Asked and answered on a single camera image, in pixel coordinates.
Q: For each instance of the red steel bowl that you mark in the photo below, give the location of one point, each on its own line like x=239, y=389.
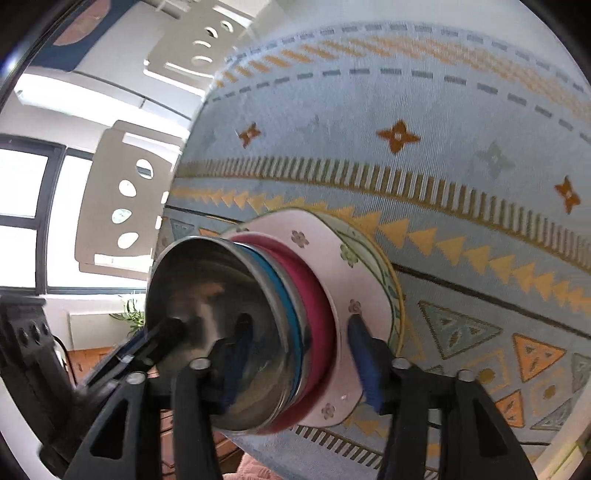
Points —
x=314, y=314

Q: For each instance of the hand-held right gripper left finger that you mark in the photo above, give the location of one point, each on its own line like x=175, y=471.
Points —
x=238, y=360

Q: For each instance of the patterned blue table mat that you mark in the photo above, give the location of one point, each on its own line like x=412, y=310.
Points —
x=461, y=161

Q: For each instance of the person's pink clothing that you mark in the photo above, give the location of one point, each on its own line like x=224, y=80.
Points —
x=258, y=468

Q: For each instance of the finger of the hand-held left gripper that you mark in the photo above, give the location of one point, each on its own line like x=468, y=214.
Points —
x=168, y=334
x=127, y=353

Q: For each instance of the green potted plant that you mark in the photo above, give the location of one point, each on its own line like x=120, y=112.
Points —
x=131, y=318

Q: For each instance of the round floral plate orange rim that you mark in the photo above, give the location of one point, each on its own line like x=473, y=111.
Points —
x=398, y=300

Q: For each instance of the dark-framed window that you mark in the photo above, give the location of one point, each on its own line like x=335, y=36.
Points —
x=18, y=184

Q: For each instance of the blue steel bowl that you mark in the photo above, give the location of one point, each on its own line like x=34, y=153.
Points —
x=207, y=286

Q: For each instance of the blue wall hanging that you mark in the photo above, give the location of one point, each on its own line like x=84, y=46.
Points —
x=60, y=55

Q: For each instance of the white cutout chair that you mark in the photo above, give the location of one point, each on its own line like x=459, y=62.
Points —
x=101, y=184
x=184, y=41

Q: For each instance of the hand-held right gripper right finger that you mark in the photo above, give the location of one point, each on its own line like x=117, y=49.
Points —
x=362, y=360

